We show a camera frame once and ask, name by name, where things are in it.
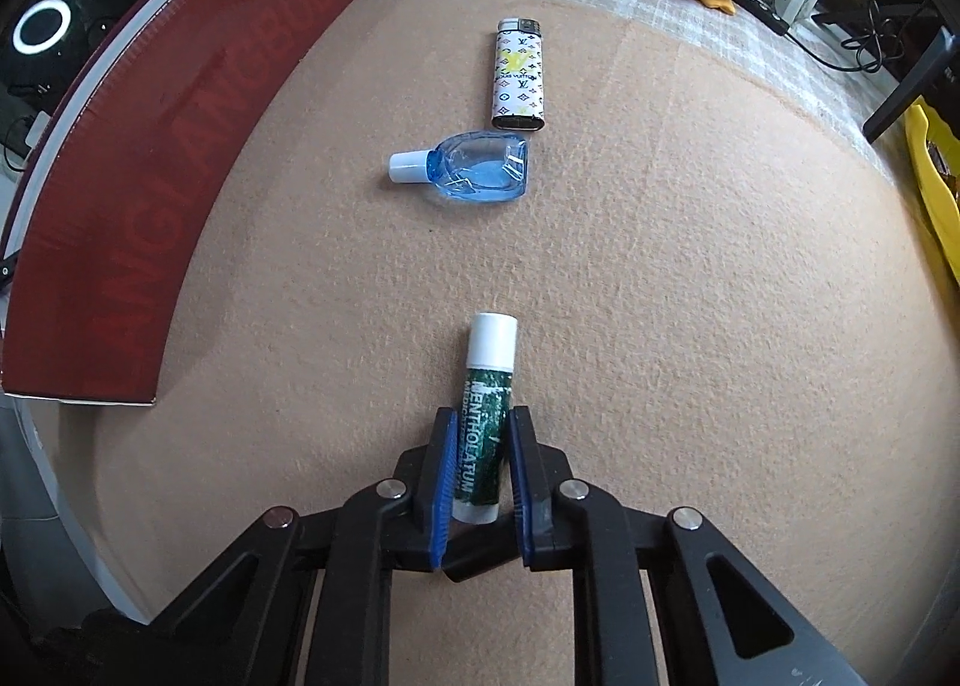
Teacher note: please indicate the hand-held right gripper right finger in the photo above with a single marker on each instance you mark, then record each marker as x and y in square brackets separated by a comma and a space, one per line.
[525, 483]

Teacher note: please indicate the brown felt mat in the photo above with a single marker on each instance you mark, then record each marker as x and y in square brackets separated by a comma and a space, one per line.
[675, 318]

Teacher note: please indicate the white patterned lighter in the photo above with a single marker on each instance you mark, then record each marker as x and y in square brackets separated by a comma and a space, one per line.
[519, 78]

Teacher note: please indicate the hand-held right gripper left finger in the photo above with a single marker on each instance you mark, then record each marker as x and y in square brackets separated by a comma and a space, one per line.
[444, 483]

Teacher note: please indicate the blue clear bottle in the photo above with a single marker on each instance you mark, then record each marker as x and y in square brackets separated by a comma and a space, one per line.
[480, 168]

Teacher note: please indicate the black chair leg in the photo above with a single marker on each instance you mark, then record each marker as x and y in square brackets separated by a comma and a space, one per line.
[907, 86]

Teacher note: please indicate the green lip balm tube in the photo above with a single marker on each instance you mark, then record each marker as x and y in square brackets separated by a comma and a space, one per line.
[487, 386]

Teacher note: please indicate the yellow plastic tray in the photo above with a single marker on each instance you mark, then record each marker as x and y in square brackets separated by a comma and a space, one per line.
[930, 191]

